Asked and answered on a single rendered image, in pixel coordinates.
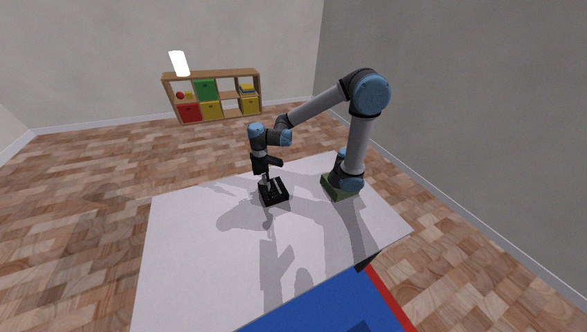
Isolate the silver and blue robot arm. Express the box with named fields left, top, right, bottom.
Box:
left=247, top=68, right=391, bottom=192

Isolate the black lighting desk panel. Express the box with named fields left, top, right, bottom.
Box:
left=258, top=176, right=289, bottom=208

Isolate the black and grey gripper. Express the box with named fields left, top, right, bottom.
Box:
left=250, top=152, right=271, bottom=191

